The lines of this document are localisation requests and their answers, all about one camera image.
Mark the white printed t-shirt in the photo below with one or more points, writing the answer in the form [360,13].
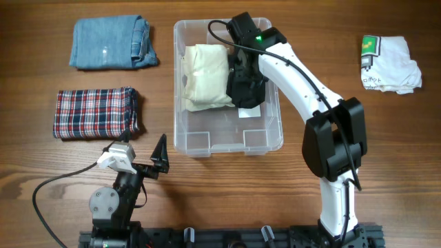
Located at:
[386,65]

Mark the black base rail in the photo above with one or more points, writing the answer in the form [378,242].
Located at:
[294,236]

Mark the white label in bin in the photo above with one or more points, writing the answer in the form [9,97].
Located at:
[249,113]

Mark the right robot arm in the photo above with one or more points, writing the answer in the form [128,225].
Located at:
[335,137]

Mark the folded plaid flannel cloth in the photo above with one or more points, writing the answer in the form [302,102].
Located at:
[105,113]

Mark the folded blue denim jeans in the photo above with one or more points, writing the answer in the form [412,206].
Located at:
[112,43]

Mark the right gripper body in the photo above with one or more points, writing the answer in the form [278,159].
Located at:
[244,74]

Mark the cream cloth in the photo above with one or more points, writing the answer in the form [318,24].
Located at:
[206,68]

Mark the black garment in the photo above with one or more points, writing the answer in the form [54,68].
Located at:
[246,93]

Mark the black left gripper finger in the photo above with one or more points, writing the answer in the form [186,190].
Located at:
[125,136]
[159,156]

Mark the clear plastic storage bin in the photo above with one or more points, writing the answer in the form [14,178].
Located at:
[219,130]

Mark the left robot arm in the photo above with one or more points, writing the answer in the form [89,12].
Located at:
[112,207]

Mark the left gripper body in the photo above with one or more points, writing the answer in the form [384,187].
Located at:
[146,170]

